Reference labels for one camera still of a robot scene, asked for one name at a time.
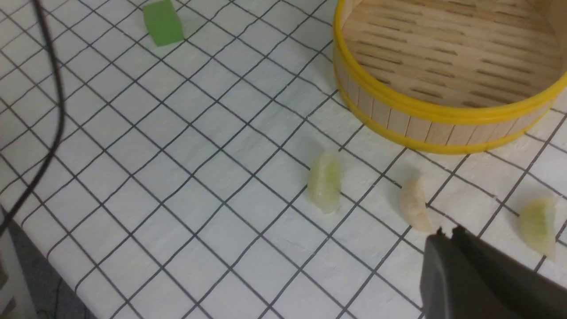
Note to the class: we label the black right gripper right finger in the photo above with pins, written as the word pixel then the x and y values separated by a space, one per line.
pixel 518 288

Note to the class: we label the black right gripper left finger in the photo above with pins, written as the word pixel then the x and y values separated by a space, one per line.
pixel 451 288

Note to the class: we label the pale green dumpling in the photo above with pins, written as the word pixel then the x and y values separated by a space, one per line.
pixel 324 182
pixel 537 226

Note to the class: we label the white dumpling front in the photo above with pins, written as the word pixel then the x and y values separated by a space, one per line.
pixel 412 204

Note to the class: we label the pale green dumpling bottom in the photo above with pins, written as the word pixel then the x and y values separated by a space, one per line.
pixel 324 182

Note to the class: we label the bamboo steamer tray yellow rim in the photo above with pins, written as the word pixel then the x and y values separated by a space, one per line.
pixel 450 76

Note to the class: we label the green foam cube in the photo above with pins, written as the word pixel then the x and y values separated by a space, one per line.
pixel 163 23

